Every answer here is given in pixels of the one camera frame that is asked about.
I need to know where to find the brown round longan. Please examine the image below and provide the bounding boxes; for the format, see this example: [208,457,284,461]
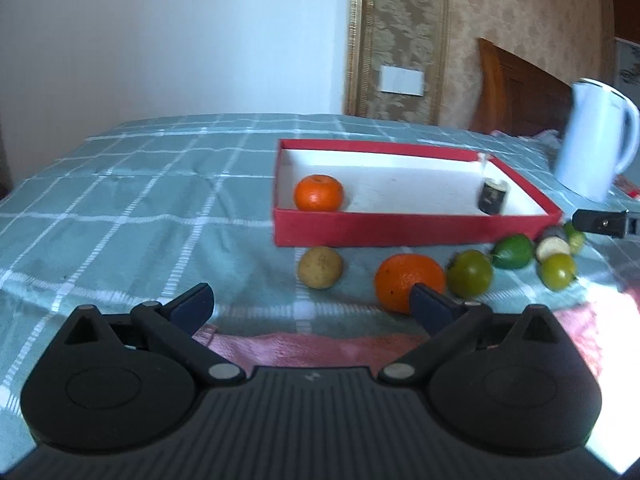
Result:
[298,246,344,290]

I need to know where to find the gilt framed wallpaper panel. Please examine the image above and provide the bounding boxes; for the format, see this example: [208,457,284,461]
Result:
[344,0,451,126]

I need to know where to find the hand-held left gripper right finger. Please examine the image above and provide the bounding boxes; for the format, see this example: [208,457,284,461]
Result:
[377,282,571,386]

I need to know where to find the white wall switch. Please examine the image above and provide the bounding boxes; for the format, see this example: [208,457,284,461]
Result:
[379,65,426,96]

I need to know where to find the large green tomato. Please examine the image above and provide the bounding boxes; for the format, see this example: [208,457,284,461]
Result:
[446,250,495,298]

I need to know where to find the small orange mandarin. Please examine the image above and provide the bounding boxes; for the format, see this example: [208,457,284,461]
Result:
[294,175,345,212]

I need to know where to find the brown snack packet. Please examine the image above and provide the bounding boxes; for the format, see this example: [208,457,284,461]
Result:
[612,175,640,201]

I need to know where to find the large orange mandarin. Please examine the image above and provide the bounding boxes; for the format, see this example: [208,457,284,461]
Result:
[374,254,446,315]

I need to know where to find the green avocado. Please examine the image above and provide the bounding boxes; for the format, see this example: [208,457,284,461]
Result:
[491,235,535,269]

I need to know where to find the green cucumber piece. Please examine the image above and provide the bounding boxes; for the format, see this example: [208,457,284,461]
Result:
[564,222,587,256]

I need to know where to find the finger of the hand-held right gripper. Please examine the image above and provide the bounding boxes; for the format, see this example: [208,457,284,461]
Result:
[571,208,640,238]

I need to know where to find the white electric kettle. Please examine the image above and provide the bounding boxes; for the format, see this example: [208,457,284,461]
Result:
[554,78,640,202]

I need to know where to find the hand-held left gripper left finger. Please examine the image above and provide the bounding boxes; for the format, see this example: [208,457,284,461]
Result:
[60,282,247,387]

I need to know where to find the small green round fruit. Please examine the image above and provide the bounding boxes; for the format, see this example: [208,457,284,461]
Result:
[539,253,578,291]

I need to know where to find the dark cylindrical vegetable piece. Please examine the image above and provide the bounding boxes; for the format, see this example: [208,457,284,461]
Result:
[535,226,572,263]
[477,178,508,215]

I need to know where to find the pink towel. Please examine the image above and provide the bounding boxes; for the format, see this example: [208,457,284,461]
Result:
[192,290,640,466]

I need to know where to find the green checked tablecloth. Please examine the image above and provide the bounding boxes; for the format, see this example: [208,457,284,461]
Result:
[0,112,640,411]

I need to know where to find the red shallow cardboard box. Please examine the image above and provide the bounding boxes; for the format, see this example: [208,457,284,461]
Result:
[272,139,564,248]

